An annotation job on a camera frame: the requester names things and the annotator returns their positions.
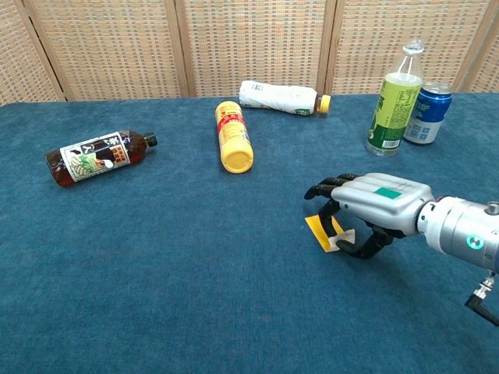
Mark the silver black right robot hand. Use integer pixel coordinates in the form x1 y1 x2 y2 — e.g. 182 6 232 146
303 172 437 261

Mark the yellow rectangular marker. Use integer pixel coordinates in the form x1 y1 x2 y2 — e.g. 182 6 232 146
304 213 357 254

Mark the clear bottle green label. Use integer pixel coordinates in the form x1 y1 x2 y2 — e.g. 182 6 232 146
366 38 425 158

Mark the blue white drink can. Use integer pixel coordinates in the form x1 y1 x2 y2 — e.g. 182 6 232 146
402 81 454 146

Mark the white bottle yellow cap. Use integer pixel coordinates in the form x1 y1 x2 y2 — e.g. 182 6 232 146
239 79 332 118

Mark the yellow bottle red label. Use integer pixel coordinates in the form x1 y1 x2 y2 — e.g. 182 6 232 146
214 101 255 174

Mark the blue table cloth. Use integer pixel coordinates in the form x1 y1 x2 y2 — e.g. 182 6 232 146
0 91 499 374

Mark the brown tea bottle black cap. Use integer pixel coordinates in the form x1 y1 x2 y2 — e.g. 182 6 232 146
44 129 159 189

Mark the black cable with metal plug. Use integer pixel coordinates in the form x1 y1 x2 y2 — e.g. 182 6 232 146
464 271 499 327

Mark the woven folding screen wood frame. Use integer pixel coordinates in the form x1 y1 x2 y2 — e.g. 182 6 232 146
0 0 499 107

